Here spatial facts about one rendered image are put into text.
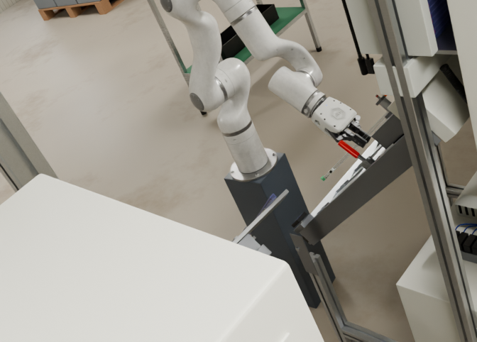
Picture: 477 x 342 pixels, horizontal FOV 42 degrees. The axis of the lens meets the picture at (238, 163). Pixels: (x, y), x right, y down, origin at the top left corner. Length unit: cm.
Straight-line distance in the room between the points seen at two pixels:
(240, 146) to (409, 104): 107
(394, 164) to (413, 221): 148
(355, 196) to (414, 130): 39
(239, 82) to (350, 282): 106
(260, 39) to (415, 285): 82
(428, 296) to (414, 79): 75
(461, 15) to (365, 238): 188
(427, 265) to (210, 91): 88
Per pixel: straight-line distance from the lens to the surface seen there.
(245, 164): 229
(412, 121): 131
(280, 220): 239
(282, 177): 237
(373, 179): 156
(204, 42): 203
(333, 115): 181
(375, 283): 273
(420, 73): 127
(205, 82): 209
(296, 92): 182
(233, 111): 221
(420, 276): 186
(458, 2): 116
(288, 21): 440
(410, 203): 304
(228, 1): 181
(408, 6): 119
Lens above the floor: 197
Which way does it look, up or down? 32 degrees down
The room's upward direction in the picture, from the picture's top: 25 degrees counter-clockwise
